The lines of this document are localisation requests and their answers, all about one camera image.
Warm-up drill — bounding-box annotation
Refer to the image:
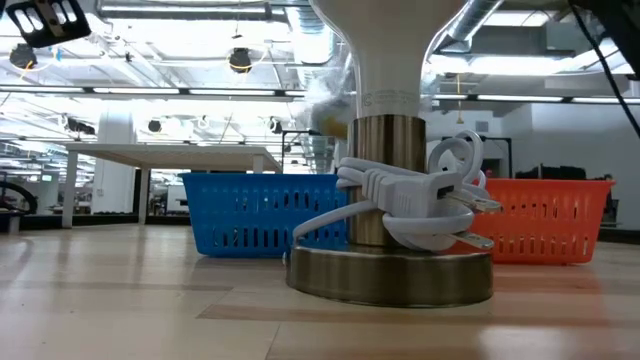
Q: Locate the yellow item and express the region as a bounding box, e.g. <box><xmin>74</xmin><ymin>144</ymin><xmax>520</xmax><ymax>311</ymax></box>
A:
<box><xmin>299</xmin><ymin>49</ymin><xmax>361</xmax><ymax>141</ymax></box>

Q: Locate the orange plastic basket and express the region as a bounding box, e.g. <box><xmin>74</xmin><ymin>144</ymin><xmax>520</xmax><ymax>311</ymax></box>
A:
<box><xmin>447</xmin><ymin>178</ymin><xmax>616</xmax><ymax>266</ymax></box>

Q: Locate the blue plastic basket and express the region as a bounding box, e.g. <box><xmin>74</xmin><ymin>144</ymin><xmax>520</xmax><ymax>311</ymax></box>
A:
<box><xmin>182</xmin><ymin>172</ymin><xmax>349</xmax><ymax>260</ymax></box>

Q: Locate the brass lamp with white bulb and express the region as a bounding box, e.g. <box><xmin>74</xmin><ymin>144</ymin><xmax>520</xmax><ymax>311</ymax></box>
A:
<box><xmin>286</xmin><ymin>0</ymin><xmax>495</xmax><ymax>309</ymax></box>

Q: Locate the white background table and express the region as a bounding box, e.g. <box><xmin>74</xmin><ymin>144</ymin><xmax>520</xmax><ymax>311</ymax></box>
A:
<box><xmin>60</xmin><ymin>142</ymin><xmax>284</xmax><ymax>229</ymax></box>

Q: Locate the black background frame stand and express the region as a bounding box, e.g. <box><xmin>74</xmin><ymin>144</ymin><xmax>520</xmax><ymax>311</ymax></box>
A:
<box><xmin>280</xmin><ymin>128</ymin><xmax>347</xmax><ymax>176</ymax></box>

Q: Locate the white lamp power cord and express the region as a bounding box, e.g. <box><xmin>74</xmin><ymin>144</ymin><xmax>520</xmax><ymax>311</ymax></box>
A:
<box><xmin>292</xmin><ymin>129</ymin><xmax>503</xmax><ymax>253</ymax></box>

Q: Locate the black ceiling cable reel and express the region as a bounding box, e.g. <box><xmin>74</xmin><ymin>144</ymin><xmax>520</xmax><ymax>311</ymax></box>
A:
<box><xmin>8</xmin><ymin>43</ymin><xmax>39</xmax><ymax>70</ymax></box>
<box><xmin>228</xmin><ymin>47</ymin><xmax>254</xmax><ymax>75</ymax></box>

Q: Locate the yellow hanging cord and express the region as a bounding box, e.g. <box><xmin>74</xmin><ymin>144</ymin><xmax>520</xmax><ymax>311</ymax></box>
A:
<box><xmin>454</xmin><ymin>73</ymin><xmax>465</xmax><ymax>126</ymax></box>

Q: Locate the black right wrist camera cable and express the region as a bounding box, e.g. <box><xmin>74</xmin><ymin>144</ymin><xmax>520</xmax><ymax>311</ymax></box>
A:
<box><xmin>569</xmin><ymin>2</ymin><xmax>640</xmax><ymax>140</ymax></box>

